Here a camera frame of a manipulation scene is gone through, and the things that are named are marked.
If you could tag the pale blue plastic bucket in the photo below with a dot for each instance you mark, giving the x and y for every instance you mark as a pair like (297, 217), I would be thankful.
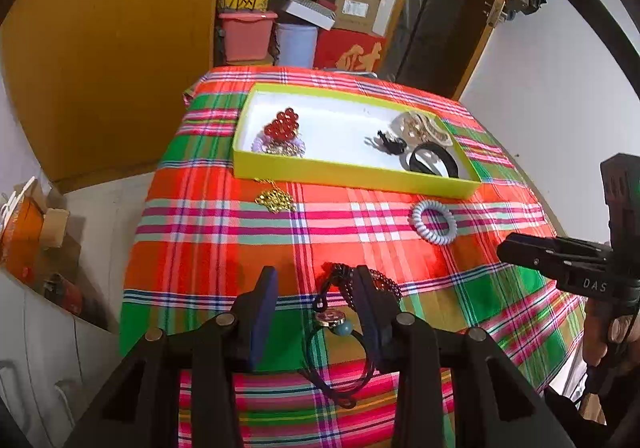
(295, 46)

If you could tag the red container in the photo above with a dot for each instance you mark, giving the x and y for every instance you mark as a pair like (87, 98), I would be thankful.
(62, 293)

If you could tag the yellow shallow box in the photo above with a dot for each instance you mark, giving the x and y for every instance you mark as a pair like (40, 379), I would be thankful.
(330, 128)

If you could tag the white striped box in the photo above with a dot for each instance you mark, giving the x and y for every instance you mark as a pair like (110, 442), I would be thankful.
(305, 11)

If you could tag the orange bag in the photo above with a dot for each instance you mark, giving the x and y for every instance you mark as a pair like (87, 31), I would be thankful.
(22, 238)

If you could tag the wide black hair band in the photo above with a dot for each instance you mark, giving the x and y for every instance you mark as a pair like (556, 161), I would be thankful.
(447, 158)

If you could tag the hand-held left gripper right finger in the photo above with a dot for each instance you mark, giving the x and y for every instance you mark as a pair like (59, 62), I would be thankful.
(370, 318)

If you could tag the yellow black printed box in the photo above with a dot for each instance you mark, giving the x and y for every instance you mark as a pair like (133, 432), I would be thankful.
(240, 2)

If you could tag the grey cabinet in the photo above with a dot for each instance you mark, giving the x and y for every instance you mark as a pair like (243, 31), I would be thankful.
(40, 353)

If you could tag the person's right hand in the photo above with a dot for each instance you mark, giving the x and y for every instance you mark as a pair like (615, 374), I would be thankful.
(622, 328)

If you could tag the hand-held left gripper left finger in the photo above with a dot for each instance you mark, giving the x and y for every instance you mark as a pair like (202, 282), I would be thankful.
(262, 323)

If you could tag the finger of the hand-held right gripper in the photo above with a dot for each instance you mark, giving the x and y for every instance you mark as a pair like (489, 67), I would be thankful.
(545, 253)

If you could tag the dark plastic-wrapped panel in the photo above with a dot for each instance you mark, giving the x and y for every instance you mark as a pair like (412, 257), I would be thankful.
(440, 13)

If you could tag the brown cardboard box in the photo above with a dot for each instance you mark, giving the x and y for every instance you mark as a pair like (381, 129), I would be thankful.
(355, 8)

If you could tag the plaid tablecloth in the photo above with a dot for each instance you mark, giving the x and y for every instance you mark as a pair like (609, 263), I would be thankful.
(200, 238)

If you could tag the red gift box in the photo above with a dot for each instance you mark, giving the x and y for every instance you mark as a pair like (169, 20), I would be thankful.
(350, 53)

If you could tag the pink plastic bin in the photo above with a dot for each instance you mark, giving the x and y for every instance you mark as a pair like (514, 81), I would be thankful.
(245, 38)

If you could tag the red bead cluster ornament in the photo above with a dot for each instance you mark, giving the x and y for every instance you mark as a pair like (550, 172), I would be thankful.
(281, 126)

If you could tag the wooden door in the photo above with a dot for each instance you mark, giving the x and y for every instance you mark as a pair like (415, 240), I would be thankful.
(110, 43)

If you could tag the black bow hair clip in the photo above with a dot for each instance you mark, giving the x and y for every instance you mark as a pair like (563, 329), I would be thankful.
(390, 144)

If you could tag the translucent beige claw clip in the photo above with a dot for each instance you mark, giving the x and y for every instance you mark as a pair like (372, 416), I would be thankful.
(425, 128)

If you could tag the small open cardboard box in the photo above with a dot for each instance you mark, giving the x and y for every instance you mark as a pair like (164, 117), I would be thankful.
(57, 228)

